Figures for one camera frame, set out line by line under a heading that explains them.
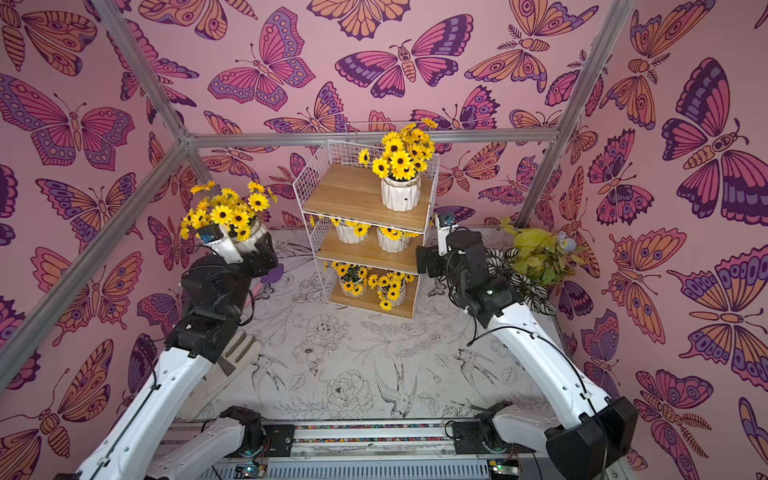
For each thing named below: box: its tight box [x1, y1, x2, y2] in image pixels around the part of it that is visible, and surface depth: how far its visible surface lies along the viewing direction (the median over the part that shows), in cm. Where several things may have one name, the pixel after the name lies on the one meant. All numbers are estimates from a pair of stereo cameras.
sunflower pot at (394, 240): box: [376, 227, 419, 254], surface depth 79 cm
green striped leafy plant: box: [486, 218, 585, 317], surface depth 85 cm
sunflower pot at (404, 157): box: [358, 118, 439, 212], surface depth 61 cm
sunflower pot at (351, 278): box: [324, 261, 368, 297], surface depth 94 cm
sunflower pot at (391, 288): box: [368, 272, 415, 311], surface depth 88 cm
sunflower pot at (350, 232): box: [330, 217, 371, 244], surface depth 74 cm
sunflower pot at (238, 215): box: [180, 181, 278, 245], surface depth 60 cm
